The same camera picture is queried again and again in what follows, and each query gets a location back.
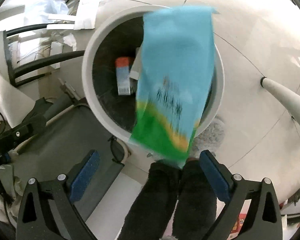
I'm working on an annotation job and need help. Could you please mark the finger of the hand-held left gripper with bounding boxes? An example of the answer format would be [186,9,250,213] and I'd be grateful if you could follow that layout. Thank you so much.
[27,98,54,120]
[0,114,47,147]

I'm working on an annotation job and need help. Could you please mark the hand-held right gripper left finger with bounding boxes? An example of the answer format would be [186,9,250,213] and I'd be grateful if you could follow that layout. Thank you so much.
[15,149,100,240]

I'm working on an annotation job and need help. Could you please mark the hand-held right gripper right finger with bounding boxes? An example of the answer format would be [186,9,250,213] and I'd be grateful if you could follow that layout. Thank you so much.
[199,149,283,240]

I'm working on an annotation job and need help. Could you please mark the white round waste bin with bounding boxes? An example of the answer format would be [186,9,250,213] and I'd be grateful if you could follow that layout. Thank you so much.
[81,4,225,153]

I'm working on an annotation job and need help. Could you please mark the small red-topped milk carton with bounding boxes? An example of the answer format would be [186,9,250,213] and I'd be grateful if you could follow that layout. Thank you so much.
[115,57,136,96]

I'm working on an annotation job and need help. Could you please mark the blue and green tissue packet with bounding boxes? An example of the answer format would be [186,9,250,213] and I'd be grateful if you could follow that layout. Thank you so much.
[129,4,220,170]

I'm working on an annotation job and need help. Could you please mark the grey fuzzy slipper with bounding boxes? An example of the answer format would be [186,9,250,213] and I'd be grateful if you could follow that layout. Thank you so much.
[189,118,227,161]

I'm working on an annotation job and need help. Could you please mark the red printed box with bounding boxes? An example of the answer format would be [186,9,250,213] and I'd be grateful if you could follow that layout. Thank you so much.
[229,199,253,240]

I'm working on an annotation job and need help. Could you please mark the white cardboard sheets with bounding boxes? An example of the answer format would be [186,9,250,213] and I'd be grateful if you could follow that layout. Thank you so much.
[45,0,108,31]

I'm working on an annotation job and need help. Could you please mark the pale blue plastic bag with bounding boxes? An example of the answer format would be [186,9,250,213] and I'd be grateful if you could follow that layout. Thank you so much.
[22,0,74,27]

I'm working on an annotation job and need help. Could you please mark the white table leg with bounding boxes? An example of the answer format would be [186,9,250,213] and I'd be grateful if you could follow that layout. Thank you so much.
[260,77,300,141]

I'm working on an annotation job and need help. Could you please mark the black metal chair frame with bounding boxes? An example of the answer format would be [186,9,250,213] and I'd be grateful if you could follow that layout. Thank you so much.
[3,23,86,88]

